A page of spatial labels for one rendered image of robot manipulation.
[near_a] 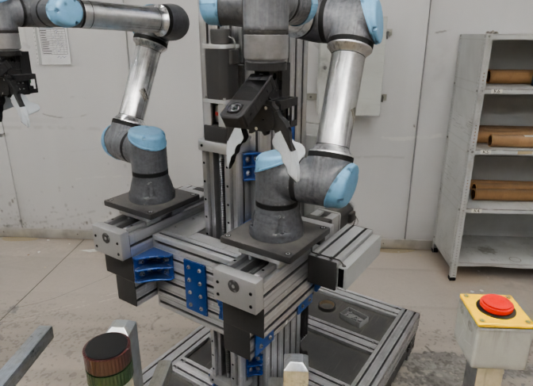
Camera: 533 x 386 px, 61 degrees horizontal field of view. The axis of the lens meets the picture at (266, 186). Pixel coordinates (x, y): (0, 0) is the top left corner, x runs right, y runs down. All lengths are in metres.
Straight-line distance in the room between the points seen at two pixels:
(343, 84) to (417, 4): 2.14
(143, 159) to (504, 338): 1.12
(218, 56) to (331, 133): 0.40
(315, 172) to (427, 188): 2.41
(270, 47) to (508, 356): 0.55
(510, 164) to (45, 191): 3.43
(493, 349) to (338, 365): 1.47
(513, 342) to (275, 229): 0.68
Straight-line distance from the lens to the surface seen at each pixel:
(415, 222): 3.54
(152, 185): 1.48
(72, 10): 1.32
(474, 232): 3.69
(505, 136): 3.09
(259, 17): 0.76
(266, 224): 1.18
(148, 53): 1.61
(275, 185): 1.14
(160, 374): 1.09
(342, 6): 1.21
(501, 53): 3.41
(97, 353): 0.65
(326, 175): 1.09
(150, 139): 1.45
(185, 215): 1.60
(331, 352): 2.17
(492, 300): 0.68
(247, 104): 0.72
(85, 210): 3.79
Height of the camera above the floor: 1.57
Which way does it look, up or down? 19 degrees down
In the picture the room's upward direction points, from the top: straight up
